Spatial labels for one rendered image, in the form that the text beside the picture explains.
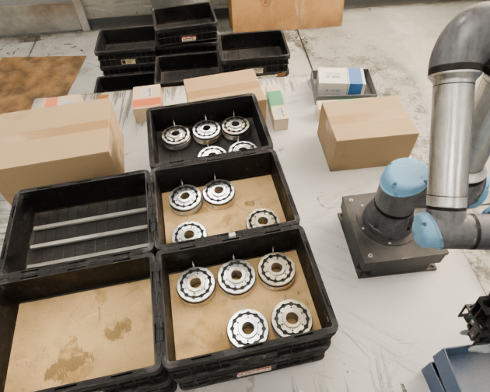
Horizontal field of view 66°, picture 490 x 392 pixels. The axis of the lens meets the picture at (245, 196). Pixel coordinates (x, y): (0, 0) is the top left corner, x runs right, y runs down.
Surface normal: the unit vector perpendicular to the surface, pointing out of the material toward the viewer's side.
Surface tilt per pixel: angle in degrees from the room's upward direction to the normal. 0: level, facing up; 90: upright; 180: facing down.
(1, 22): 90
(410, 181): 9
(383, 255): 3
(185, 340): 0
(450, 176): 47
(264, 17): 72
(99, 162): 90
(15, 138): 0
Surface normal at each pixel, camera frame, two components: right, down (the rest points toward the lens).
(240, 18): 0.11, 0.55
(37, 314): -0.03, -0.62
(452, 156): -0.34, 0.10
